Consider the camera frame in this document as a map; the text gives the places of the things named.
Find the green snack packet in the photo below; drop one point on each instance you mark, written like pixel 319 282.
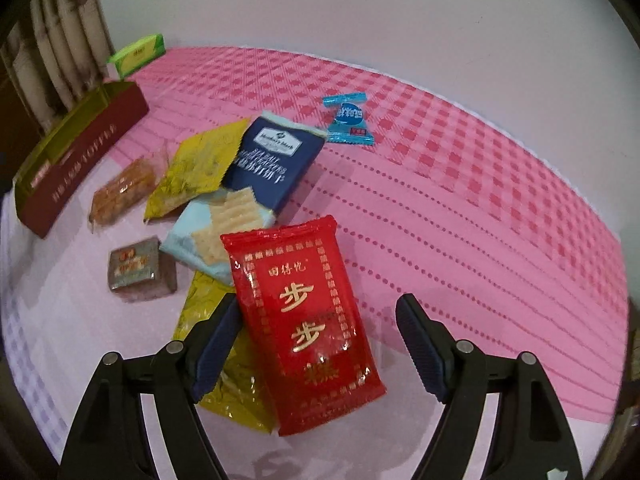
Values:
pixel 135 55

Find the crinkled yellow foil packet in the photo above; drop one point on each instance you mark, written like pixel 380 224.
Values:
pixel 240 390

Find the beige curtain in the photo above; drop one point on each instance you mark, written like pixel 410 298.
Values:
pixel 55 50

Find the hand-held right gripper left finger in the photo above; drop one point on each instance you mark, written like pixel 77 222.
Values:
pixel 220 345

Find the yellow foil snack packet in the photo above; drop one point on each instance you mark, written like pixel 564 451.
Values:
pixel 195 170

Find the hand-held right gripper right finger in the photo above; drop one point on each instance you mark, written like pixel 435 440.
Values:
pixel 422 345

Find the red snack packet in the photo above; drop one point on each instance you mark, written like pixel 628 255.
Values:
pixel 305 320

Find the brown square snack packet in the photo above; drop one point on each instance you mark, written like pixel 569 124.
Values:
pixel 140 270

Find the navy cracker packet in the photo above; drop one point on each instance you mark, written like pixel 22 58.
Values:
pixel 270 165

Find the pink checked tablecloth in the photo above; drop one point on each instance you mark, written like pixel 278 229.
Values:
pixel 475 210

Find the blue wrapped candy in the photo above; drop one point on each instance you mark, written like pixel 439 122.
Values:
pixel 350 115

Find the clear orange biscuit packet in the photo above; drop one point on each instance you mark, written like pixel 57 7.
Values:
pixel 122 192

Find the light blue cracker packet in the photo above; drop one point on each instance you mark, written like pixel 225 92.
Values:
pixel 200 232

